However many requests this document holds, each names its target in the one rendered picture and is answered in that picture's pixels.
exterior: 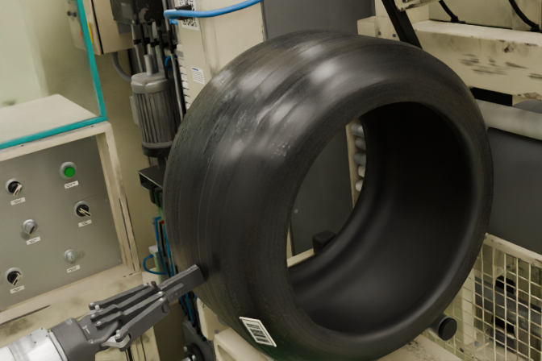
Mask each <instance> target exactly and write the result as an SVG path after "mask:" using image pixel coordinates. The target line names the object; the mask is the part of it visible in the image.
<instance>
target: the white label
mask: <svg viewBox="0 0 542 361"><path fill-rule="evenodd" d="M240 320H241V321H242V322H243V323H244V325H245V327H246V328H247V330H248V332H249V333H250V334H251V335H252V337H253V339H254V340H255V341H256V342H257V343H261V344H265V345H269V346H276V344H275V343H274V341H273V340H272V339H271V337H270V336H269V333H268V332H267V330H266V329H265V328H264V326H263V325H262V323H261V321H260V320H255V319H251V318H246V317H240Z"/></svg>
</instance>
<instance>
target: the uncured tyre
mask: <svg viewBox="0 0 542 361"><path fill-rule="evenodd" d="M356 118H359V119H360V122H361V125H362V129H363V132H364V137H365V148H366V163H365V175H364V180H363V184H362V187H361V191H360V194H359V197H358V199H357V201H356V204H355V206H354V208H353V210H352V212H351V214H350V216H349V218H348V220H347V221H346V223H345V224H344V226H343V227H342V228H341V230H340V231H339V233H338V234H337V235H336V236H335V237H334V239H333V240H332V241H331V242H330V243H329V244H328V245H327V246H325V247H324V248H323V249H322V250H321V251H319V252H318V253H316V254H315V255H313V256H311V257H310V258H309V259H307V260H305V261H303V262H301V263H299V264H296V265H294V266H292V267H289V268H288V265H287V236H288V229H289V224H290V217H291V214H292V210H293V207H294V203H295V200H296V197H297V195H298V191H299V190H300V187H301V185H302V183H303V181H304V179H305V177H306V175H307V173H308V171H309V170H310V168H311V165H312V164H313V163H314V162H315V160H316V158H317V157H318V155H319V154H320V152H321V151H322V150H323V149H324V148H325V147H326V145H327V144H328V143H329V142H330V141H331V140H332V138H333V137H334V136H335V135H336V134H337V133H339V132H340V131H341V130H342V129H343V128H344V127H346V126H347V125H348V124H349V123H350V122H351V121H353V120H354V119H356ZM493 195H494V165H493V158H492V152H491V148H490V141H489V138H488V134H487V130H486V125H485V122H484V119H483V117H482V113H481V111H480V109H479V106H478V104H477V102H476V100H475V98H474V96H473V95H472V93H471V92H470V90H469V88H468V86H467V85H466V84H465V83H464V82H463V81H462V79H461V78H460V77H459V76H458V75H457V74H456V73H455V72H454V71H453V70H452V69H451V68H450V67H448V66H447V65H446V64H445V63H444V62H442V61H441V60H439V59H437V58H436V57H434V56H433V55H431V54H430V53H428V52H426V51H424V50H423V49H421V48H418V47H416V46H414V45H412V44H408V43H405V42H402V41H398V40H394V39H384V38H379V37H373V36H368V35H358V34H353V33H347V32H342V31H333V30H325V29H310V30H302V31H294V32H290V33H287V34H284V35H279V36H277V37H274V38H272V39H268V40H266V41H264V42H261V43H259V44H257V45H255V46H253V47H251V48H249V49H248V50H246V51H244V52H242V53H241V54H239V55H238V56H237V57H235V58H234V59H233V60H231V61H230V62H228V63H227V64H226V65H225V66H223V67H222V68H221V69H220V70H219V71H218V72H217V73H216V74H215V75H214V76H213V77H212V78H211V79H210V80H209V81H208V82H207V84H206V85H205V86H204V87H203V89H202V90H201V91H200V93H199V94H198V96H197V97H196V98H195V99H194V101H193V103H192V104H191V106H190V108H189V109H188V110H187V112H186V115H185V116H184V118H183V119H182V121H181V124H180V126H179V128H178V130H177V133H176V135H175V138H174V140H173V144H172V147H171V149H170V152H169V157H168V160H167V164H166V169H165V178H164V184H163V217H164V224H165V232H166V235H167V239H168V242H169V246H170V249H171V252H172V253H173V258H174V259H175V262H176V264H177V267H178V269H179V271H180V272H183V271H185V270H186V269H187V268H190V267H192V266H193V265H195V264H196V265H197V266H198V267H199V268H200V270H201V273H202V276H203V279H204V282H205V283H204V284H201V285H200V286H198V287H197V288H195V289H193V290H192V291H193V293H194V294H195V295H196V296H197V297H198V298H199V300H200V301H202V302H203V303H204V304H205V305H206V306H207V307H208V308H209V309H211V310H212V311H213V312H214V313H215V314H217V315H218V316H219V317H220V318H221V319H222V320H223V321H225V322H226V323H227V324H228V325H229V326H230V327H231V328H232V329H233V330H234V331H235V332H236V333H238V334H239V335H240V336H241V337H242V338H243V339H245V340H246V341H247V342H248V343H249V344H250V345H252V346H253V347H254V348H256V349H257V350H258V351H259V352H261V353H262V354H264V355H266V356H268V357H270V358H271V359H274V360H276V361H376V360H378V359H380V358H382V357H384V356H386V355H388V354H390V353H392V352H394V351H396V350H397V349H399V348H401V347H403V346H405V345H406V344H407V343H409V342H410V341H412V340H413V339H415V338H416V337H418V336H419V335H420V334H421V333H423V332H424V331H425V330H426V329H427V328H428V327H429V326H430V325H431V324H432V323H433V322H434V321H435V320H436V319H437V318H438V317H439V316H440V315H441V314H442V313H443V312H444V311H445V310H446V308H447V307H448V306H449V304H450V303H451V302H452V300H453V299H454V298H455V296H456V295H457V294H458V292H459V291H460V289H461V287H462V286H463V284H464V282H465V281H466V279H467V277H468V276H469V274H470V272H471V270H472V268H473V266H474V264H475V261H476V259H477V257H478V254H479V252H480V250H481V248H482V244H483V241H484V238H485V236H486V231H487V227H488V224H489V220H490V213H491V208H492V202H493ZM240 317H246V318H251V319H255V320H260V321H261V323H262V325H263V326H264V328H265V329H266V330H267V332H268V333H269V336H270V337H271V339H272V340H273V341H274V343H275V344H276V346H269V345H265V344H261V343H257V342H256V341H255V340H254V339H253V337H252V335H251V334H250V333H249V332H248V330H247V328H246V327H245V325H244V323H243V322H242V321H241V320H240Z"/></svg>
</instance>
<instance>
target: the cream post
mask: <svg viewBox="0 0 542 361"><path fill-rule="evenodd" d="M245 1H247V0H194V2H195V7H196V11H209V10H217V9H220V8H224V7H227V6H232V5H235V4H238V3H241V2H245ZM174 3H175V7H176V6H179V5H178V0H174ZM177 22H178V27H179V32H180V37H181V46H182V51H183V56H184V61H185V67H186V76H187V81H188V86H189V91H190V100H191V104H192V103H193V101H194V99H195V98H196V97H197V96H198V94H199V93H200V91H201V90H202V89H203V87H204V86H205V85H206V84H207V82H208V81H209V80H210V79H211V78H212V77H213V76H214V75H215V74H216V73H217V72H218V71H219V70H220V69H221V68H222V67H223V66H225V65H226V64H227V63H228V62H230V61H231V60H233V59H234V58H235V57H237V56H238V55H239V54H241V53H242V52H244V51H246V50H248V49H249V48H251V47H253V46H255V45H257V44H259V43H261V42H264V41H265V34H264V28H263V21H262V14H261V3H260V2H258V3H257V4H255V5H252V6H249V7H247V8H244V9H242V10H237V11H234V12H231V13H227V14H225V15H219V16H215V17H210V18H198V28H199V31H197V30H193V29H189V28H184V27H182V25H181V20H178V21H177ZM191 66H192V67H195V68H200V69H202V71H203V76H204V81H205V84H202V83H199V82H196V81H194V79H193V73H192V68H191ZM291 257H292V251H291V245H290V232H289V230H288V236H287V259H289V258H291Z"/></svg>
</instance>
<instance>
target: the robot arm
mask: <svg viewBox="0 0 542 361"><path fill-rule="evenodd" d="M204 283H205V282H204V279H203V276H202V273H201V270H200V268H199V267H198V266H197V265H196V264H195V265H193V266H192V267H190V268H187V269H186V270H185V271H183V272H180V273H178V274H177V275H175V276H173V277H171V278H170V279H168V280H166V281H164V282H163V283H161V284H158V285H157V284H156V281H151V284H152V286H151V285H149V283H144V284H141V285H138V286H136V287H134V288H131V289H128V290H127V291H124V292H122V293H119V294H116V295H114V296H112V297H108V298H107V299H104V300H101V301H95V302H91V303H89V304H88V306H89V309H90V313H89V314H87V315H85V316H84V317H83V318H82V319H81V320H80V321H79V322H78V321H77V320H76V319H75V318H74V317H70V318H68V319H66V320H64V321H63V322H61V323H59V324H57V325H55V326H54V327H52V328H50V330H51V333H50V334H49V333H48V332H47V331H46V329H45V328H39V329H38V330H36V331H34V332H32V333H30V334H29V335H27V336H25V337H23V338H21V339H20V340H18V341H14V342H12V343H11V344H10V345H9V346H5V347H3V348H2V349H0V361H95V355H96V354H97V353H98V352H100V351H104V350H107V349H109V348H110V347H111V346H117V347H118V348H119V351H121V352H124V351H126V350H127V348H128V347H129V346H130V345H131V344H132V343H133V342H134V341H135V340H136V339H137V338H138V337H139V336H140V335H142V334H143V333H145V332H146V331H147V330H149V329H150V328H151V327H153V326H154V325H155V324H157V323H158V322H159V321H160V320H161V319H162V318H164V317H165V316H166V315H168V314H169V313H170V307H169V303H170V302H172V301H174V300H176V299H178V298H179V297H181V296H183V295H184V294H186V293H188V292H189V291H191V290H193V289H195V288H197V287H198V286H200V285H201V284H204ZM9 347H10V348H9ZM12 353H13V354H12Z"/></svg>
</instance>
